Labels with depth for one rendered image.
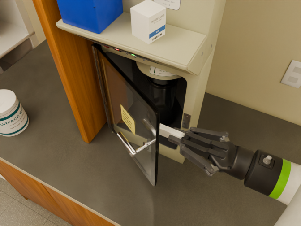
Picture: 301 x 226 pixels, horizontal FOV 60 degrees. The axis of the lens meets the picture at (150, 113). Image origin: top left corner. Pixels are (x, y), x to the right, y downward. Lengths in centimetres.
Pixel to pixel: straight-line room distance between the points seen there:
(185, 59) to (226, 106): 73
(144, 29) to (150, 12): 3
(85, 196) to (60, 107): 44
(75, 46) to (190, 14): 37
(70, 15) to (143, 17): 17
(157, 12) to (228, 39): 61
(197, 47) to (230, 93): 74
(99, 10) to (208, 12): 22
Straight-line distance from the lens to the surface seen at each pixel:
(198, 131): 68
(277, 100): 124
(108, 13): 60
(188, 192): 98
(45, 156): 111
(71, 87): 85
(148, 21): 52
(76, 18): 61
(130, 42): 56
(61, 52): 77
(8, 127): 117
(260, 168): 63
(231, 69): 118
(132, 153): 73
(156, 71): 75
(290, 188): 64
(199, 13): 57
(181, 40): 56
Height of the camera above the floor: 183
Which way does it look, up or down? 51 degrees down
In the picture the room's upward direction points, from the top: straight up
